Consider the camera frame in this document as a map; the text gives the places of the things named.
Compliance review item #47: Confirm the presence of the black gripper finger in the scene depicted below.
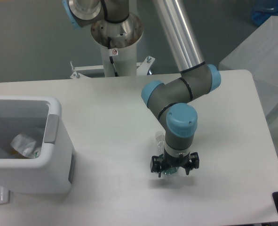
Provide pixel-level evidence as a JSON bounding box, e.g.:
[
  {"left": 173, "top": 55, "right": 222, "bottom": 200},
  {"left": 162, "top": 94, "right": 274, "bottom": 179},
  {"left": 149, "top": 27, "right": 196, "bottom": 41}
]
[
  {"left": 150, "top": 155, "right": 165, "bottom": 178},
  {"left": 183, "top": 152, "right": 199, "bottom": 175}
]

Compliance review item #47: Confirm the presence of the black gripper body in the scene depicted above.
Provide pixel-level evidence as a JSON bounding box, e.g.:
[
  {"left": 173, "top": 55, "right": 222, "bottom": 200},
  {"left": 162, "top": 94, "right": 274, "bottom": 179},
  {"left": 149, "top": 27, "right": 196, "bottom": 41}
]
[{"left": 162, "top": 151, "right": 191, "bottom": 170}]

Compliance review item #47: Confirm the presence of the clear bottle with green label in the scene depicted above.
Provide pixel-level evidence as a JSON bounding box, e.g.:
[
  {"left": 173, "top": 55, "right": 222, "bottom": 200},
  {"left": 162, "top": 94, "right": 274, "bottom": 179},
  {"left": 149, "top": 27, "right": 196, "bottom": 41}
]
[{"left": 155, "top": 131, "right": 179, "bottom": 179}]

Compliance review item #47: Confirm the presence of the white plastic wrapper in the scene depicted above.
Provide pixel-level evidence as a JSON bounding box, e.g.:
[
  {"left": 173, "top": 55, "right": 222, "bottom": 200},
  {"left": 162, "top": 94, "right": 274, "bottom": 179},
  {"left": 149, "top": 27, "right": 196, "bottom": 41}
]
[{"left": 10, "top": 133, "right": 43, "bottom": 159}]

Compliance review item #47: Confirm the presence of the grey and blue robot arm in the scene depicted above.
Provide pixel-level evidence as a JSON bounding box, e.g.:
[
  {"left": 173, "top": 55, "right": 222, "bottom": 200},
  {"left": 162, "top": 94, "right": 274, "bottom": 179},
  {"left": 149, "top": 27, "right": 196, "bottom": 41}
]
[{"left": 63, "top": 0, "right": 221, "bottom": 175}]

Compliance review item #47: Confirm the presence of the white trash can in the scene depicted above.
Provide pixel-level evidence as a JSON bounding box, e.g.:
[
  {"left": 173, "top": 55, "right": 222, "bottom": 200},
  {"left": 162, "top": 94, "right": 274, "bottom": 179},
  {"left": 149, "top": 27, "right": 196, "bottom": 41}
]
[{"left": 0, "top": 95, "right": 76, "bottom": 194}]

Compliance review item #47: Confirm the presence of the blue plastic bag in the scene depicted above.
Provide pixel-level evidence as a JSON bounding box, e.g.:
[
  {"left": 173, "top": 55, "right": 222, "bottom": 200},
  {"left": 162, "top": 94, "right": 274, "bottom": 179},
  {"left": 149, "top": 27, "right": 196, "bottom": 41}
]
[{"left": 250, "top": 0, "right": 278, "bottom": 26}]

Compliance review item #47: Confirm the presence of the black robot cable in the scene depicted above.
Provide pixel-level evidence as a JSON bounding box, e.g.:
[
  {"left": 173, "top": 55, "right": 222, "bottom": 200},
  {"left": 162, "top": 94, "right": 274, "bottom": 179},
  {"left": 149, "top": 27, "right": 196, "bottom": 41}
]
[{"left": 107, "top": 36, "right": 119, "bottom": 77}]

